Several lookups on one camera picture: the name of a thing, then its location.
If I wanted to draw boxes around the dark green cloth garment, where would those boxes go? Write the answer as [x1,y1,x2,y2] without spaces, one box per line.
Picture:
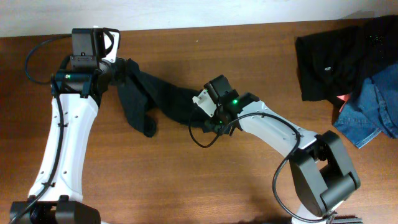
[118,59,221,138]

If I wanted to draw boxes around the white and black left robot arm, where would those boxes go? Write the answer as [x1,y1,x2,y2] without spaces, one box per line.
[10,27,126,223]

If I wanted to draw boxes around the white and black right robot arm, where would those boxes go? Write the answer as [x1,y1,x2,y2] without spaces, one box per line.
[192,75,361,223]

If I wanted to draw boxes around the blue denim jeans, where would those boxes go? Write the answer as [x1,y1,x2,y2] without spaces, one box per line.
[333,63,397,149]

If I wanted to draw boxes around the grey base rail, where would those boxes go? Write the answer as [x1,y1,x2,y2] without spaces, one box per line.
[328,217,364,224]

